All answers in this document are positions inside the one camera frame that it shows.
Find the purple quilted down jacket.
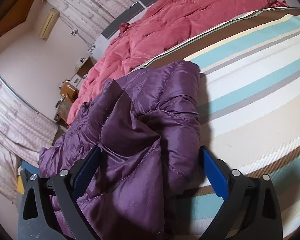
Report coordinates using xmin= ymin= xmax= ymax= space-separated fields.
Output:
xmin=39 ymin=61 xmax=200 ymax=239

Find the side patterned curtain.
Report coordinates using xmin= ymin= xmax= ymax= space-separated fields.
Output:
xmin=0 ymin=76 xmax=58 ymax=202

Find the striped bed sheet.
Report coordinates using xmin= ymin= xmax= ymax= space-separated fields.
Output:
xmin=144 ymin=7 xmax=300 ymax=239

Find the wooden bedside table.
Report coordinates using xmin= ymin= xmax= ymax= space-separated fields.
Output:
xmin=75 ymin=57 xmax=97 ymax=78

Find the grey white headboard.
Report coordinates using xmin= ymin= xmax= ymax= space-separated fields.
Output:
xmin=88 ymin=0 xmax=158 ymax=60

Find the pink red comforter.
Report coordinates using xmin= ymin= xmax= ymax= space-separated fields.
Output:
xmin=66 ymin=0 xmax=288 ymax=124

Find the wall air conditioner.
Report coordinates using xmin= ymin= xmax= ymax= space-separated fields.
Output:
xmin=39 ymin=8 xmax=60 ymax=40

